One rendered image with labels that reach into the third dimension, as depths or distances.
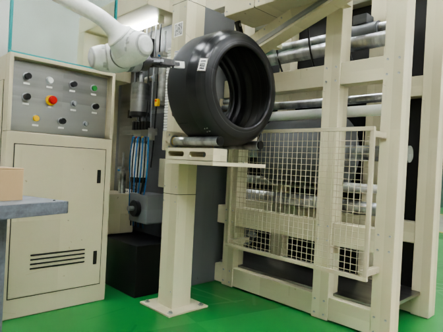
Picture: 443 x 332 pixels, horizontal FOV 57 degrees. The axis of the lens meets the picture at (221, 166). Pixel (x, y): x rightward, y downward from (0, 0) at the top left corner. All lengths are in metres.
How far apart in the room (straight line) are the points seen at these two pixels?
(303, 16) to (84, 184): 1.45
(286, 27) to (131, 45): 1.06
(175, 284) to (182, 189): 0.51
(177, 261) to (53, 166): 0.80
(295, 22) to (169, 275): 1.50
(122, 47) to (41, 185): 0.96
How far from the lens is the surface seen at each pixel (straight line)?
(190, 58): 1.91
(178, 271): 2.26
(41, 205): 1.35
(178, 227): 2.21
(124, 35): 1.52
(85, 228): 2.33
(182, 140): 2.03
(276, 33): 2.35
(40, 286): 2.30
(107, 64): 1.63
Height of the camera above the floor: 0.80
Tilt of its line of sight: level
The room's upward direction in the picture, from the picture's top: 3 degrees clockwise
